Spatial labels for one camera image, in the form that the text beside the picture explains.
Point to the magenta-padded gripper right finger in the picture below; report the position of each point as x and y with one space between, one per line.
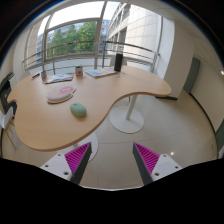
148 157

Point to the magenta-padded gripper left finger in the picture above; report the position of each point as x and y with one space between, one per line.
78 157

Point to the mint green computer mouse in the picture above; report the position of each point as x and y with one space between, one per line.
78 110

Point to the pink cartoon mouse pad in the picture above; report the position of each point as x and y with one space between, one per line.
60 93

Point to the red magazine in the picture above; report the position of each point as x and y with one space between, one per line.
60 78

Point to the printed tin plant pot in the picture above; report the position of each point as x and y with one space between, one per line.
79 72

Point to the light blue picture book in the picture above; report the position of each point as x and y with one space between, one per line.
100 72

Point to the black pen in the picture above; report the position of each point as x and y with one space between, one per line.
35 76

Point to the grey-green door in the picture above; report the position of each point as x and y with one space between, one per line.
192 75

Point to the black cylindrical speaker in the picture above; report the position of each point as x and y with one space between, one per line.
118 62

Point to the metal window railing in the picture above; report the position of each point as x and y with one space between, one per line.
83 43

